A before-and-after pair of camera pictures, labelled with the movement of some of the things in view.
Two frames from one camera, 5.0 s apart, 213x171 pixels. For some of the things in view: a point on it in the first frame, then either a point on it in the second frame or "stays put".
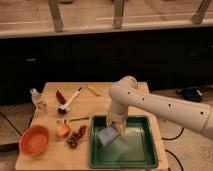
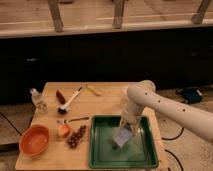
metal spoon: (67, 121) stays put
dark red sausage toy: (60, 97) stays put
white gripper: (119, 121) -> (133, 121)
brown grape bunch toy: (75, 137) stays put
